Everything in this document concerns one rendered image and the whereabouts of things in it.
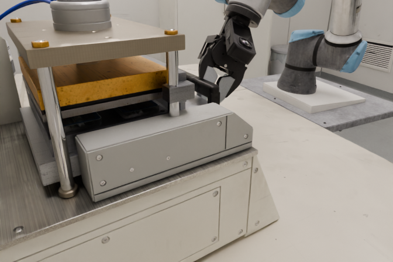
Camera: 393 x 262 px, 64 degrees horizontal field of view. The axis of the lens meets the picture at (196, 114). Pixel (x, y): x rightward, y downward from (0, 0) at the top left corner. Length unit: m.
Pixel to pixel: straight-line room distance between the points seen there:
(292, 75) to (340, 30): 0.23
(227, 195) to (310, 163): 0.38
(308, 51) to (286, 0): 0.52
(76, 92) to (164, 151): 0.13
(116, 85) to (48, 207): 0.16
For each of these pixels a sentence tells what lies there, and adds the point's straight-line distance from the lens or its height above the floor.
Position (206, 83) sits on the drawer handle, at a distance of 0.54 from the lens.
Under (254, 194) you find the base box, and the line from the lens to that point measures 0.55.
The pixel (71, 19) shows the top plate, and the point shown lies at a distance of 0.46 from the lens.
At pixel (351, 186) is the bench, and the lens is 0.79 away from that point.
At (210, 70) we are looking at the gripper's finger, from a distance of 0.59.
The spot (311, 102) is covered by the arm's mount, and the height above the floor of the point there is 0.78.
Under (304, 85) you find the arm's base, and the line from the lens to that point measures 1.24.
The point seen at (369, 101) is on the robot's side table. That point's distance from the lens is 1.37.
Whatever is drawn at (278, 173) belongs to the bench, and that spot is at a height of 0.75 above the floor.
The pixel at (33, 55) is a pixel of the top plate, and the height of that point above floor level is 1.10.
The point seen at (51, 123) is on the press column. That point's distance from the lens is 0.38.
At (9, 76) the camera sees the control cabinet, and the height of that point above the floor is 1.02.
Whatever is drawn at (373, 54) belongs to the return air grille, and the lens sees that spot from 3.94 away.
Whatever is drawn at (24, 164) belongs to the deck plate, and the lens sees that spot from 0.51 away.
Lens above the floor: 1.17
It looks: 23 degrees down
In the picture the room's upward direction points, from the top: straight up
